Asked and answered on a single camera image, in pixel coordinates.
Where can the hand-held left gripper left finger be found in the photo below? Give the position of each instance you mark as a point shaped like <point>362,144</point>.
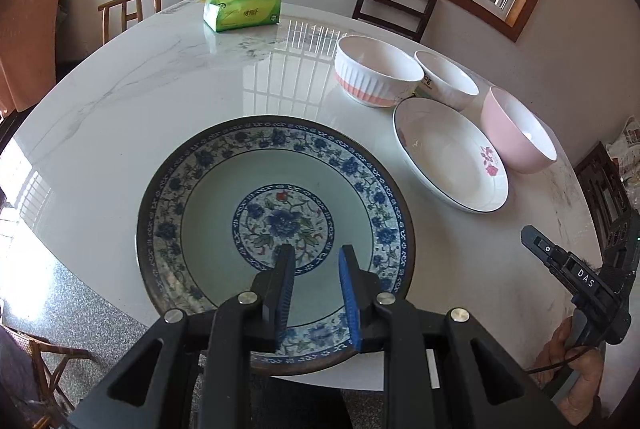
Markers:
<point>284,291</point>

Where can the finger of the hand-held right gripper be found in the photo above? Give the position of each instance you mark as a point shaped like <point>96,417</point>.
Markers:
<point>560,259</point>

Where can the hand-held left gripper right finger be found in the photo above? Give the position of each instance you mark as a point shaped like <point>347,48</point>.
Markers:
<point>347,301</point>

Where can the blue floral plate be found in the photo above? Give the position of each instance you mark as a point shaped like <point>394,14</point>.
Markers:
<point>225,219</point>

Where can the white plate with pink flowers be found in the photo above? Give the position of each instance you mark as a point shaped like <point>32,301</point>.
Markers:
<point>440,159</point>

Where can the plain white bowl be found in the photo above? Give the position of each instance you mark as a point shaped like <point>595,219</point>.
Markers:
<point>450,94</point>

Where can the ribbed white and pink bowl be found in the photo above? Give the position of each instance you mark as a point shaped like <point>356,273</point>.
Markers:
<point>370,84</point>

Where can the person's right hand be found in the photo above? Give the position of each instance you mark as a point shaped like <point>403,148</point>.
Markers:
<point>590,379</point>

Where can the dark carved wooden chair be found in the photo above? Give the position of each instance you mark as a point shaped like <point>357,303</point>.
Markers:
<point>600,189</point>

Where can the newspaper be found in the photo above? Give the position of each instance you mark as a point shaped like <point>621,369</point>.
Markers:
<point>630,144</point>

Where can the rattan chair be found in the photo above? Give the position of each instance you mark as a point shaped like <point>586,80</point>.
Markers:
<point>45,349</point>

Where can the dark seat cushion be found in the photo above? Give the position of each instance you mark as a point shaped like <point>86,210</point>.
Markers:
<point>15,359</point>

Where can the green tissue pack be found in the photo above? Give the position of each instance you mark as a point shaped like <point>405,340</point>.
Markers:
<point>245,11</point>

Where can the dark wooden slat chair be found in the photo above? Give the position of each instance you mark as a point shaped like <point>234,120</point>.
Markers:
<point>400,16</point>

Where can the orange cloth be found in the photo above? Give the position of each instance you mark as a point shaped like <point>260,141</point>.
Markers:
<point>30,34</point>

